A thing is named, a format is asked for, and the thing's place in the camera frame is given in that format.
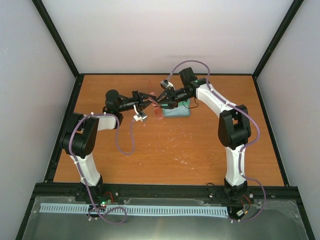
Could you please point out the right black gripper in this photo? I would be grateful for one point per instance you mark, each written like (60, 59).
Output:
(171, 101)

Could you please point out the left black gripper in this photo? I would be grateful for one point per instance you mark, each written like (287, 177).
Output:
(140, 97)

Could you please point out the blue cleaning cloth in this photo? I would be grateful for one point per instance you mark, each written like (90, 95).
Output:
(176, 112)

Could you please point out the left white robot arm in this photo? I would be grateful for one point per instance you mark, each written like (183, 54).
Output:
(80, 133)

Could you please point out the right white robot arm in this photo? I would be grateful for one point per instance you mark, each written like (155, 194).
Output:
(234, 129)

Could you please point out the metal front plate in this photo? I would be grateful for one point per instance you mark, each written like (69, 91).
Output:
(277, 220)

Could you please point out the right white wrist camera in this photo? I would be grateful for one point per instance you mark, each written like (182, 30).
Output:
(167, 85)

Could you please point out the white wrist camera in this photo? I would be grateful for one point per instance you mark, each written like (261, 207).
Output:
(139, 115)
(167, 85)

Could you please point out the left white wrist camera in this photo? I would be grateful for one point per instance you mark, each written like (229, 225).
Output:
(139, 115)

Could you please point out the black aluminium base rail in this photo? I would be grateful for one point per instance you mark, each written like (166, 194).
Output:
(120, 192)

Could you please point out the black frame post left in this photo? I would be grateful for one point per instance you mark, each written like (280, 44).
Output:
(47, 20)

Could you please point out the black frame post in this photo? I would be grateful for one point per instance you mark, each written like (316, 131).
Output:
(285, 23)
(47, 20)

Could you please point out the blue slotted cable duct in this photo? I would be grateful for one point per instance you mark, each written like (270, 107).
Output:
(139, 210)

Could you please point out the black frame post right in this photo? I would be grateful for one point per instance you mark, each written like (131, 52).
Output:
(285, 23)

